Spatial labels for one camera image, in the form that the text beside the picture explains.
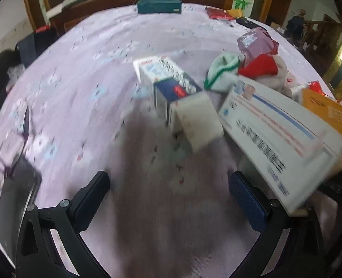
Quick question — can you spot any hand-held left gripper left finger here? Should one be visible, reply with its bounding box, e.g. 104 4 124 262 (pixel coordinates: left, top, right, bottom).
16 170 111 278

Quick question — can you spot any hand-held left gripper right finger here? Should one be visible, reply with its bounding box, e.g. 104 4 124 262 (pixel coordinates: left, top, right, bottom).
230 171 328 278

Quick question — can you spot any large white printed box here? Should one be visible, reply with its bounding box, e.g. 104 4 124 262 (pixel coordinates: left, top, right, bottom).
217 82 342 215

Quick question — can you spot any plain white box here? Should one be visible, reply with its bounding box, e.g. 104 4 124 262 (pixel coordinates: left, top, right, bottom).
169 93 225 153

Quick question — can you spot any orange packet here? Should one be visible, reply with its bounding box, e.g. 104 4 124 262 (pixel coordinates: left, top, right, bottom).
301 88 342 168

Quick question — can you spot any white green cloth bag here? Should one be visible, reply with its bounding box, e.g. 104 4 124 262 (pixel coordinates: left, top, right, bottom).
203 54 241 92

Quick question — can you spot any red wrapper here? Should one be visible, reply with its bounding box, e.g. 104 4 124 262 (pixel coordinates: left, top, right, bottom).
237 54 278 79

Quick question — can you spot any blue white medicine box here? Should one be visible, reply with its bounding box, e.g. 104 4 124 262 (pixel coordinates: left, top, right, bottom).
133 56 203 128

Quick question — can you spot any pink foil wrapper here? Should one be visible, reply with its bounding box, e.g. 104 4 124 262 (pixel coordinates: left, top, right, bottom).
237 27 280 64

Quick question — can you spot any purple floral tablecloth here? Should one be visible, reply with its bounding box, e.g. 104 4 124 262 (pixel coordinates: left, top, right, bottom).
0 2 338 278

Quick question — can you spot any black box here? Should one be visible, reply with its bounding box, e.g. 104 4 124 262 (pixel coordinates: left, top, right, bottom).
16 30 58 67

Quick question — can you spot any dark jacket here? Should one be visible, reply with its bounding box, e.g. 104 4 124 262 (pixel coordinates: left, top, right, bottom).
285 9 307 39

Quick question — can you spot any dark red packet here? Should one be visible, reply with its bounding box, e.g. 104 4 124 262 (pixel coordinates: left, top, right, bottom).
206 6 235 21

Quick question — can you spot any wooden counter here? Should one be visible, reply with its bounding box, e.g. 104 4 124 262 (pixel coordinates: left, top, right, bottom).
48 0 228 32

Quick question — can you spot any teal tissue box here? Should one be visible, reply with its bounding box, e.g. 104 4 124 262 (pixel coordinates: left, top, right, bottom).
137 0 183 14

